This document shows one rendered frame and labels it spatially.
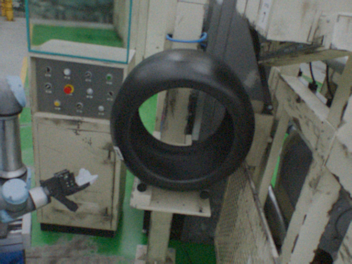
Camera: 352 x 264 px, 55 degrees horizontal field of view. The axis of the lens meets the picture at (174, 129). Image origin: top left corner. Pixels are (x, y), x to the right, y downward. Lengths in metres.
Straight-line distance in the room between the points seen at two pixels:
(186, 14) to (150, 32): 3.43
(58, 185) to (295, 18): 0.96
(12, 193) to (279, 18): 0.94
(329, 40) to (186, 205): 0.98
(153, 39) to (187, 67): 3.81
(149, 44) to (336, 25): 4.23
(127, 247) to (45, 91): 1.19
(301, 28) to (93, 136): 1.43
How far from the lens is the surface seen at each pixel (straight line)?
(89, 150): 2.17
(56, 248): 2.54
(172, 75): 1.25
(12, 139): 1.44
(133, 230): 2.65
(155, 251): 2.28
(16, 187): 1.18
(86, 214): 2.46
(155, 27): 5.04
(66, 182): 1.32
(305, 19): 1.05
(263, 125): 1.74
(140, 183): 1.51
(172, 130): 1.78
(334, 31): 0.97
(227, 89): 1.28
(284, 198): 2.33
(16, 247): 1.73
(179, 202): 1.63
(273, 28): 1.03
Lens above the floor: 1.79
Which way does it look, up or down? 26 degrees down
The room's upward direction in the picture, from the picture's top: 8 degrees clockwise
